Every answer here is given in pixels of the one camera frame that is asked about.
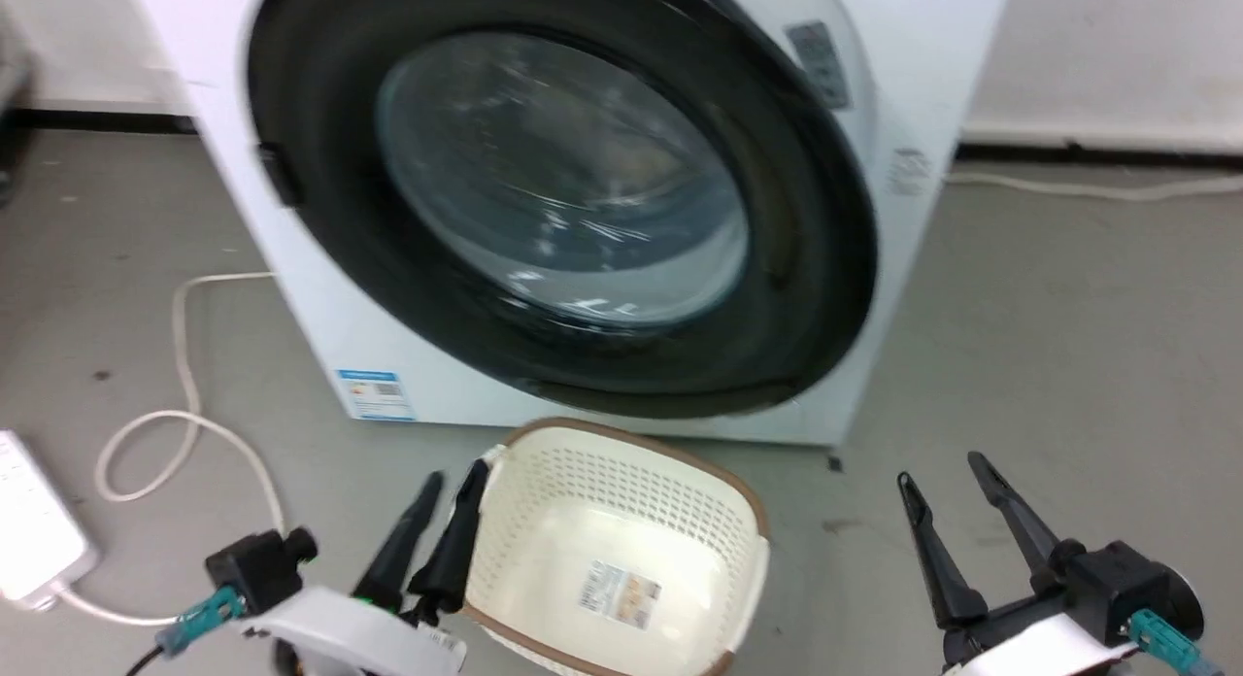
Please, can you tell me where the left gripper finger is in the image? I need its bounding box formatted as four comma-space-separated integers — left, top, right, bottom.
407, 458, 491, 620
353, 472, 446, 612

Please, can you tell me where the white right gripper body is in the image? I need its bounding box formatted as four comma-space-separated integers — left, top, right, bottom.
942, 589, 1139, 676

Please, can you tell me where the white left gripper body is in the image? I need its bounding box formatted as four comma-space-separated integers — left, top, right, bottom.
240, 586, 468, 676

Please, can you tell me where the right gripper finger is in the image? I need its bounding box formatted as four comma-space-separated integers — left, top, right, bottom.
897, 472, 990, 631
967, 452, 1070, 592

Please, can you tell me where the white front-load washing machine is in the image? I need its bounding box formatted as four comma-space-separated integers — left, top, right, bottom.
126, 0, 1016, 449

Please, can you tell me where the round black glass washer door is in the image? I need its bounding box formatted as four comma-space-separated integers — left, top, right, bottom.
246, 0, 880, 421

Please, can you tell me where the blue energy label sticker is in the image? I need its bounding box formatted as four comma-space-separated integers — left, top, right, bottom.
336, 368, 418, 423

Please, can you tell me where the basket product label sticker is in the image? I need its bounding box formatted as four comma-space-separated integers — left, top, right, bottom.
578, 561, 664, 630

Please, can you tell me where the cream perforated laundry basket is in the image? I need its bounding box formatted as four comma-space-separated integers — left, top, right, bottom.
462, 418, 771, 676

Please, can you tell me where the white power strip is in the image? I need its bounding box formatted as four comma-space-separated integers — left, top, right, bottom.
0, 429, 102, 610

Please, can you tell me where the grey instruction sticker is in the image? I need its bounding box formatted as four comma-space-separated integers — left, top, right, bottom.
784, 19, 855, 111

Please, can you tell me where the teal right camera cable plug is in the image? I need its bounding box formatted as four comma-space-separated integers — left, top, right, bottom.
1126, 608, 1226, 676

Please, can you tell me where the teal camera cable plug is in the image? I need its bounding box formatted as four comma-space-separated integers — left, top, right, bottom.
155, 586, 246, 658
1126, 608, 1226, 676

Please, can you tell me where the teal left camera cable plug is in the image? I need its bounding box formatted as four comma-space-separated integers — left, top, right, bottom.
155, 586, 246, 658

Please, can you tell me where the cream power cable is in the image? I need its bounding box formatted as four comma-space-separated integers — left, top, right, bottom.
53, 271, 287, 626

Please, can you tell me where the white cable along wall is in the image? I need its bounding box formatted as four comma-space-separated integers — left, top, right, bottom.
947, 171, 1243, 204

